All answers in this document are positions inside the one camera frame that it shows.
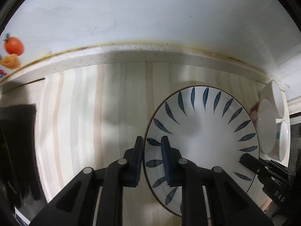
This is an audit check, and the blue leaf pattern plate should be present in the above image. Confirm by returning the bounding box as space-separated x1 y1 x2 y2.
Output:
143 85 260 224

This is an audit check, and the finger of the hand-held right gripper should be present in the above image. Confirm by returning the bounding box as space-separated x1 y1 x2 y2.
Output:
239 153 267 177

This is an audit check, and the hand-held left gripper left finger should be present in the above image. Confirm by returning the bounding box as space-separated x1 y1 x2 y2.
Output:
29 135 144 226

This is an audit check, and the black induction cooktop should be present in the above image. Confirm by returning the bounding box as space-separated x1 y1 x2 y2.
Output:
0 103 46 209

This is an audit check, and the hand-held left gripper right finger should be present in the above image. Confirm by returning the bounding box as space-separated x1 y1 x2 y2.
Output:
161 136 274 226

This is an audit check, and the orange persimmon wall sticker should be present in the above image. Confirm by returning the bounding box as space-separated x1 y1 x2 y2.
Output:
3 33 25 56

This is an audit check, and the person's right hand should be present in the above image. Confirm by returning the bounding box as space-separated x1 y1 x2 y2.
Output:
261 197 274 214

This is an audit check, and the striped cat print mat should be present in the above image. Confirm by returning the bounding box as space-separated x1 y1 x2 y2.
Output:
35 62 270 226

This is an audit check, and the gold ingot wall sticker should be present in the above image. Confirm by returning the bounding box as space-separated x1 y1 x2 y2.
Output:
0 54 21 70

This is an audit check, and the plain white bowl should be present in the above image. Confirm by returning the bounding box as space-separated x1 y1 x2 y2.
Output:
260 80 289 120

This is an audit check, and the white bowl with blue pattern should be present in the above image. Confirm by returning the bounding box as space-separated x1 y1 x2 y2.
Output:
274 120 291 162

